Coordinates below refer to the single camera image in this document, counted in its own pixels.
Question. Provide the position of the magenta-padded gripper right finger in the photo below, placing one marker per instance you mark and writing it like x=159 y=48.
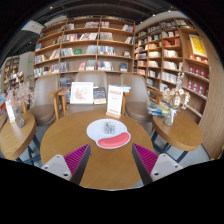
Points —
x=148 y=159

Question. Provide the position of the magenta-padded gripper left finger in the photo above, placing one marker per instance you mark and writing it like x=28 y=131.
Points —
x=75 y=159

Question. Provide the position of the transparent computer mouse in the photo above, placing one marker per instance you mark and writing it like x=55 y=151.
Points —
x=109 y=127

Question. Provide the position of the white mouse pad, red rest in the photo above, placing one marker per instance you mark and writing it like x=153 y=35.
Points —
x=95 y=131

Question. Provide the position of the round wooden side table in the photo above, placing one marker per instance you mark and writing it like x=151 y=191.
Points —
x=181 y=133
x=15 y=136

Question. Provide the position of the glass vase with dried flowers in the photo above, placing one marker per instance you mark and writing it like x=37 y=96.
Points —
x=19 y=118
x=170 y=116

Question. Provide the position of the blue and yellow book stack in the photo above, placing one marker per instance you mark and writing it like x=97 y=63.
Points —
x=158 y=109

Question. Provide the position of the beige armchair with wooden arms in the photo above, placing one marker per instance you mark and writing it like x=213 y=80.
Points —
x=41 y=113
x=90 y=76
x=138 y=108

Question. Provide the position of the white framed floral picture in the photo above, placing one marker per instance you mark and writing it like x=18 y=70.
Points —
x=81 y=93

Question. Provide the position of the white sign on wooden stand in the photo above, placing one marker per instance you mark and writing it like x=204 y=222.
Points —
x=115 y=100

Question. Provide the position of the dark book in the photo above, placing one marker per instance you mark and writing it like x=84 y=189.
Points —
x=99 y=95

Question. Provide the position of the light blue book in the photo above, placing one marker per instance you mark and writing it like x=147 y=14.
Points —
x=126 y=88

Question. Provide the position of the small white card sign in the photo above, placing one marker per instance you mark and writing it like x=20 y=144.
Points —
x=10 y=111

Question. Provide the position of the small distant bookshelf unit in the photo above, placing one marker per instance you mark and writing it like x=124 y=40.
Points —
x=11 y=73

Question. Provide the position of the curved wooden bookshelf unit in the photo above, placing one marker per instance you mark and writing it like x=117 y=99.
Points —
x=170 y=53

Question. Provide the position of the white ceiling air unit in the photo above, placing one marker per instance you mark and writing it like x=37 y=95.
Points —
x=33 y=26

